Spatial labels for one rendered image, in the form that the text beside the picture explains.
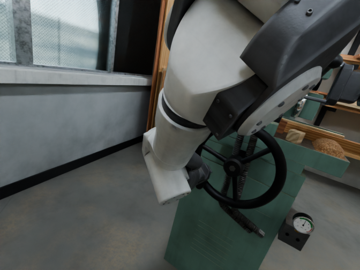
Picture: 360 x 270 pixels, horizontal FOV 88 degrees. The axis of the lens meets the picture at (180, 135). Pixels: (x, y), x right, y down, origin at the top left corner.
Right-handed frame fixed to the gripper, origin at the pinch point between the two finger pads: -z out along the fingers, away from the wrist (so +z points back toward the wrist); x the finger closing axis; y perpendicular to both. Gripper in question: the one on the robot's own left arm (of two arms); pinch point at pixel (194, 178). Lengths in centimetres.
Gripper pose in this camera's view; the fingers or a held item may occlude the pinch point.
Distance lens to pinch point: 60.3
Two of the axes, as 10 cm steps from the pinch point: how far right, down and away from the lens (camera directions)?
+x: 8.6, -4.8, -1.6
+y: -3.9, -8.3, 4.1
